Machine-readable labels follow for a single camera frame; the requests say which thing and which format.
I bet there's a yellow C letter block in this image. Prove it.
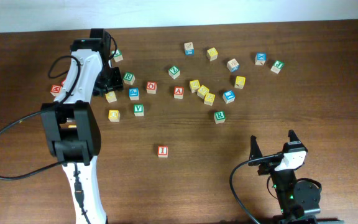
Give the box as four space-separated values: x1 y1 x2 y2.
105 91 117 103

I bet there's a red I letter block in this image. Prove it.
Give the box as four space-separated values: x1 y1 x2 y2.
157 146 168 158

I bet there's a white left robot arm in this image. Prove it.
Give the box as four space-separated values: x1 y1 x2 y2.
41 29 123 223

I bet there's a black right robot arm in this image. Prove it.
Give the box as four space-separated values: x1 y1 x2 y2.
249 130 322 223

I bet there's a green R block left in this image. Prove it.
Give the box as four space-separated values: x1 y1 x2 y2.
123 72 135 85

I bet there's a green r block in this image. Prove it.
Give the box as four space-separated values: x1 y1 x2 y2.
123 72 135 85
214 111 226 124

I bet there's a green L block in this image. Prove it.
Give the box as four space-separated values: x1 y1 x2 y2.
113 49 123 62

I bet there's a blue block centre left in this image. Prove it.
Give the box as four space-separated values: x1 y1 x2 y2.
129 88 140 101

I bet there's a yellow O block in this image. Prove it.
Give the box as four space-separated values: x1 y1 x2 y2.
108 110 121 122

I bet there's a green V block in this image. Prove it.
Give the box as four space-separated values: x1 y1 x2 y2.
134 104 144 116

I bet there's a red O block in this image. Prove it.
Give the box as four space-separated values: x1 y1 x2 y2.
146 82 157 94

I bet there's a green R block right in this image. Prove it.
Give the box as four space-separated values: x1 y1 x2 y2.
214 111 226 124

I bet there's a red M block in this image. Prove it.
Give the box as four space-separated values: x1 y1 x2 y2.
50 85 62 96

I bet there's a blue E block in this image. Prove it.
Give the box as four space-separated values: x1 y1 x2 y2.
223 90 236 104

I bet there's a green Z block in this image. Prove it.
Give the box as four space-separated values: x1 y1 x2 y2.
168 66 180 79

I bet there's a red A block centre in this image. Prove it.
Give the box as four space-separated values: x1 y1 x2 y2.
173 86 184 99

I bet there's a yellow block cluster lower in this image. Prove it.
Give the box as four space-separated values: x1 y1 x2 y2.
204 93 216 106

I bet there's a yellow block cluster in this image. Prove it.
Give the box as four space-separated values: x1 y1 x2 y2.
190 80 201 93
204 93 216 106
197 85 209 99

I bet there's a green J block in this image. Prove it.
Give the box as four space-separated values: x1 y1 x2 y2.
270 60 284 74

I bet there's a yellow block right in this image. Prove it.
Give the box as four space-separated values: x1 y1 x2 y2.
234 76 246 89

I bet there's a yellow block cluster middle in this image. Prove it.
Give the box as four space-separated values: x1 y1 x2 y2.
197 85 209 99

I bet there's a blue X block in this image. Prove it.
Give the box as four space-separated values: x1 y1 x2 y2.
255 52 267 65

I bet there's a yellow block cluster left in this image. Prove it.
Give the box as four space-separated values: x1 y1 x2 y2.
190 80 201 93

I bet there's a wooden block blue side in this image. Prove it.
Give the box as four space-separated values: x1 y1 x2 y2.
184 42 194 55

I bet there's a wooden block orange letter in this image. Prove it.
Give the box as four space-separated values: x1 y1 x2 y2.
227 59 239 72

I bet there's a yellow block top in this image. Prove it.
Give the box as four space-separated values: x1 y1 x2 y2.
207 47 218 61

